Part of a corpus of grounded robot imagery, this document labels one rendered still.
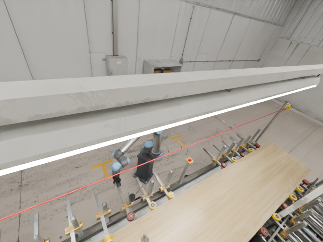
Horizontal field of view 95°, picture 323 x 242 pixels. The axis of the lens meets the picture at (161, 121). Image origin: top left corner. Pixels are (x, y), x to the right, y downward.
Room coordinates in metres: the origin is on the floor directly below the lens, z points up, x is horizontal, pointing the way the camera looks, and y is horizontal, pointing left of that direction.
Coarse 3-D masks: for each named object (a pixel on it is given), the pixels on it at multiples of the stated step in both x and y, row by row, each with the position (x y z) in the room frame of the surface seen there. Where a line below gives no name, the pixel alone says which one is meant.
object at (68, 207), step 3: (66, 201) 0.59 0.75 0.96; (69, 201) 0.60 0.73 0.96; (66, 204) 0.57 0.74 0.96; (69, 204) 0.57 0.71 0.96; (69, 207) 0.54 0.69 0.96; (69, 210) 0.52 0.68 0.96; (69, 213) 0.50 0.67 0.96; (69, 216) 0.48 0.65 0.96; (69, 219) 0.45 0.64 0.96; (69, 222) 0.43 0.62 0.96; (69, 225) 0.41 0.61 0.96; (72, 231) 0.37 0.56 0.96; (72, 234) 0.35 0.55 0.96; (72, 237) 0.33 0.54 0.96; (72, 240) 0.32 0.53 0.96; (75, 240) 0.32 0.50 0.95
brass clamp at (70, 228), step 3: (78, 222) 0.44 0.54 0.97; (81, 222) 0.45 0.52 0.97; (72, 225) 0.41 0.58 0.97; (81, 225) 0.43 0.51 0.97; (66, 228) 0.38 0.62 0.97; (69, 228) 0.39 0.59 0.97; (72, 228) 0.39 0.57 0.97; (78, 228) 0.40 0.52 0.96; (81, 228) 0.41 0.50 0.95; (69, 231) 0.37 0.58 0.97; (75, 231) 0.38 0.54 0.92; (66, 234) 0.34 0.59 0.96; (69, 234) 0.35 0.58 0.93
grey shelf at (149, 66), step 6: (144, 60) 3.69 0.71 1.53; (150, 60) 3.73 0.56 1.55; (156, 60) 3.83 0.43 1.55; (162, 60) 3.95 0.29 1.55; (168, 60) 4.06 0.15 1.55; (174, 60) 4.18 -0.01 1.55; (144, 66) 3.66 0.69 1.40; (150, 66) 3.45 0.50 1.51; (156, 66) 3.43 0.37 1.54; (162, 66) 3.55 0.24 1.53; (168, 66) 3.66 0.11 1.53; (174, 66) 4.17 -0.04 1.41; (180, 66) 4.00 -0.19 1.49; (144, 72) 3.64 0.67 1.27; (150, 72) 3.42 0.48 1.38; (174, 72) 4.13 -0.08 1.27
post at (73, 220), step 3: (72, 216) 0.43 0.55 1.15; (72, 219) 0.40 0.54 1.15; (75, 219) 0.41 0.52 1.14; (72, 222) 0.39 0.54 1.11; (75, 222) 0.41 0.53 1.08; (75, 225) 0.40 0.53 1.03; (78, 225) 0.41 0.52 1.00; (75, 228) 0.40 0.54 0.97; (78, 231) 0.40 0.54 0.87; (81, 231) 0.41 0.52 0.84; (78, 234) 0.39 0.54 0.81; (81, 234) 0.41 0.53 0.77
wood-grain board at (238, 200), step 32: (256, 160) 1.77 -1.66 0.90; (288, 160) 1.93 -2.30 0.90; (192, 192) 0.99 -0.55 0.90; (224, 192) 1.08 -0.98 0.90; (256, 192) 1.18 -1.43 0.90; (288, 192) 1.29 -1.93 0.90; (128, 224) 0.53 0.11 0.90; (160, 224) 0.58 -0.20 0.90; (192, 224) 0.64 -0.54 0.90; (224, 224) 0.71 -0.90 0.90; (256, 224) 0.78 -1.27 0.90
